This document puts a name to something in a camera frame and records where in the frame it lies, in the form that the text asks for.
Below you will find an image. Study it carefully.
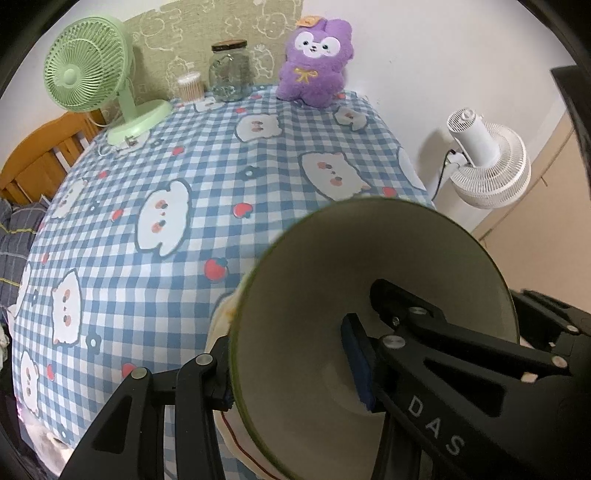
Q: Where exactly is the cotton swab container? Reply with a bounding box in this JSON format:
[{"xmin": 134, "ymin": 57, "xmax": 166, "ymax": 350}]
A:
[{"xmin": 178, "ymin": 71, "xmax": 205, "ymax": 102}]

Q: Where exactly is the green printed wall cloth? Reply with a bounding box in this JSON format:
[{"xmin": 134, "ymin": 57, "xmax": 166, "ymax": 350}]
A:
[{"xmin": 119, "ymin": 0, "xmax": 305, "ymax": 100}]

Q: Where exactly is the cream bowl with green rim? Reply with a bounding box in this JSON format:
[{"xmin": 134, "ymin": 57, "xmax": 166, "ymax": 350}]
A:
[{"xmin": 231, "ymin": 196, "xmax": 520, "ymax": 480}]

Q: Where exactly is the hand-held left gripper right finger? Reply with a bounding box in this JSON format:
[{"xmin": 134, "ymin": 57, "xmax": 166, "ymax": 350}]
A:
[{"xmin": 341, "ymin": 313, "xmax": 421, "ymax": 480}]

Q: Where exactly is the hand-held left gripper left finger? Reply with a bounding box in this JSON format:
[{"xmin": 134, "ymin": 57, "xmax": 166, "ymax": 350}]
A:
[{"xmin": 58, "ymin": 335, "xmax": 234, "ymax": 480}]

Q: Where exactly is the purple plush toy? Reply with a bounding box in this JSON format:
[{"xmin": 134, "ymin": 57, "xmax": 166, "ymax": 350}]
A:
[{"xmin": 276, "ymin": 15, "xmax": 355, "ymax": 109}]

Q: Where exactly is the blue checked tablecloth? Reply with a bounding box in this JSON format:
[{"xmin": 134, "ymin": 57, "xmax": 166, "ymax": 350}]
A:
[{"xmin": 9, "ymin": 85, "xmax": 437, "ymax": 480}]

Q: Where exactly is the grey plaid pillow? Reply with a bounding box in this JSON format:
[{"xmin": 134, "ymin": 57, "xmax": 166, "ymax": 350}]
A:
[{"xmin": 0, "ymin": 196, "xmax": 51, "ymax": 315}]

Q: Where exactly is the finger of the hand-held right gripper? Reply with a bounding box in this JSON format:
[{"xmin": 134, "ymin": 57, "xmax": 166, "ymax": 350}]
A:
[
  {"xmin": 508, "ymin": 288, "xmax": 591, "ymax": 370},
  {"xmin": 369, "ymin": 278, "xmax": 591, "ymax": 480}
]

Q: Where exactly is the white fan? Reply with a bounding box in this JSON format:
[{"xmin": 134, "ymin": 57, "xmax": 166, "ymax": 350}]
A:
[{"xmin": 445, "ymin": 107, "xmax": 531, "ymax": 210}]

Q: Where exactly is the white plate with red flowers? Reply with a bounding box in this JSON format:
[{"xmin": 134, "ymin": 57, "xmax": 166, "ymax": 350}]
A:
[{"xmin": 213, "ymin": 408, "xmax": 289, "ymax": 480}]

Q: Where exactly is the green desk fan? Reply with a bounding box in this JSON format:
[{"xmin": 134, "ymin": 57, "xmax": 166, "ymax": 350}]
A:
[{"xmin": 44, "ymin": 14, "xmax": 173, "ymax": 147}]

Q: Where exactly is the wooden bed headboard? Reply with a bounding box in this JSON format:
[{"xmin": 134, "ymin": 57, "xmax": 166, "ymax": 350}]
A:
[{"xmin": 0, "ymin": 110, "xmax": 108, "ymax": 204}]

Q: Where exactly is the glass jar with dark lid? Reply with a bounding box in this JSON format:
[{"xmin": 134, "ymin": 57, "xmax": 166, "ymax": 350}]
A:
[{"xmin": 209, "ymin": 41, "xmax": 252, "ymax": 103}]

